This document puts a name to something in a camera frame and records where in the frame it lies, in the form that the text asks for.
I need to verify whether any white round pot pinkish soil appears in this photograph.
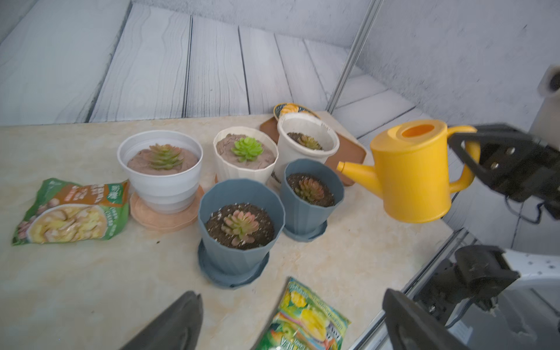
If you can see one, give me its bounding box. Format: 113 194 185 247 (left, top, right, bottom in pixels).
118 131 204 214

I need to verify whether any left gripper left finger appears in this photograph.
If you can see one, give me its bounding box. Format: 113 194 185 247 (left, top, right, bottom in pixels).
122 291 204 350

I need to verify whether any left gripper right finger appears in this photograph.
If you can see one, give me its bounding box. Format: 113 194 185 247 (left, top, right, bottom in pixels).
383 289 473 349

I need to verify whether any large white pot dark soil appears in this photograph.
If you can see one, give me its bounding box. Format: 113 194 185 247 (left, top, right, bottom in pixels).
273 112 340 182

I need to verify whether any white ribbed pot green succulent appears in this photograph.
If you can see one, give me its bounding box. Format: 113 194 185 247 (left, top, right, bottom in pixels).
213 126 279 185

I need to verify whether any brown rectangular tray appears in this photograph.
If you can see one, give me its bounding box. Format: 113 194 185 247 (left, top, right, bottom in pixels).
259 118 367 187

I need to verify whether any green Fox's candy bag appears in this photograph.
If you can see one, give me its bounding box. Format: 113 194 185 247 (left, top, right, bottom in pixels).
255 277 351 349

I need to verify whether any yellow plastic watering can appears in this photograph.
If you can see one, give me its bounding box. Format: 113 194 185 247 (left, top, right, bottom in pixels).
337 120 477 223

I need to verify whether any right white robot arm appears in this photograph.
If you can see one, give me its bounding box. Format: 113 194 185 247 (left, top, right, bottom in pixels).
383 121 559 349

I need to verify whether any terracotta saucer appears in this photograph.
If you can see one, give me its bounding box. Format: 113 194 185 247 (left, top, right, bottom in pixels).
130 186 204 233

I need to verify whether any right aluminium frame post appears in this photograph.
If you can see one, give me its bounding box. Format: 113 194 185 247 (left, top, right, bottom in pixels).
327 0 384 113

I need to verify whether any blue patterned plate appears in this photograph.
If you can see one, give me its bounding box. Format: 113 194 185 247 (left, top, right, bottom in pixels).
273 103 319 120

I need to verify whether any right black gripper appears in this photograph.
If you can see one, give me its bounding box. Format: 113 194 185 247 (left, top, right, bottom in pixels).
448 124 559 219

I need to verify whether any green snack packet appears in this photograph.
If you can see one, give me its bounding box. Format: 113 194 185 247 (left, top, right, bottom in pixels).
12 178 130 246

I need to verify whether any blue pot succulent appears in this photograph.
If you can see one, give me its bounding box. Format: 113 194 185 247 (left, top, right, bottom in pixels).
280 158 344 242
198 179 285 289

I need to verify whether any aluminium front rail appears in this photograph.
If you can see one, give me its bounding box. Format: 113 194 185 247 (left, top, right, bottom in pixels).
350 228 480 349

